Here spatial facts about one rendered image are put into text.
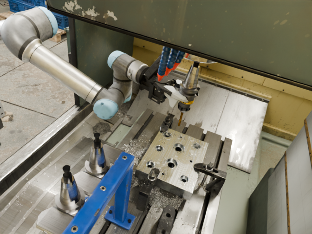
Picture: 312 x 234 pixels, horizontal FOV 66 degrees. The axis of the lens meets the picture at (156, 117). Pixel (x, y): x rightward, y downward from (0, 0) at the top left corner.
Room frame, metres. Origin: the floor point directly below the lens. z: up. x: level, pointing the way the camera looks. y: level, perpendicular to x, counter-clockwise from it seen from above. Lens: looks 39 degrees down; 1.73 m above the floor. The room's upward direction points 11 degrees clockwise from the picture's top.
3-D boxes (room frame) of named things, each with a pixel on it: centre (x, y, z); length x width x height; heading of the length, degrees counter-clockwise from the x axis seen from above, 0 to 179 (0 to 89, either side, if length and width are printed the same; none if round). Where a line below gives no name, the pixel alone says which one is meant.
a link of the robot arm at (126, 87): (0.80, 0.16, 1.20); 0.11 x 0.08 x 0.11; 171
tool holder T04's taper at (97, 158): (0.40, 0.13, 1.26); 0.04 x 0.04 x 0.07
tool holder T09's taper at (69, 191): (0.29, 0.15, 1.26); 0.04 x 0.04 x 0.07
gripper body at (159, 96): (0.73, 0.02, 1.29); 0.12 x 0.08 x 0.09; 57
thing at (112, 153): (0.45, 0.11, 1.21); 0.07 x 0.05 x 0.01; 75
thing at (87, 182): (0.34, 0.14, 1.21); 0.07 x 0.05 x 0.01; 75
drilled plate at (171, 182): (0.70, -0.11, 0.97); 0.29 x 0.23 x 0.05; 165
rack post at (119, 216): (0.44, 0.06, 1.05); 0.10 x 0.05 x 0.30; 75
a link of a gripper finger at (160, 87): (0.67, -0.01, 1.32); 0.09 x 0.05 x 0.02; 43
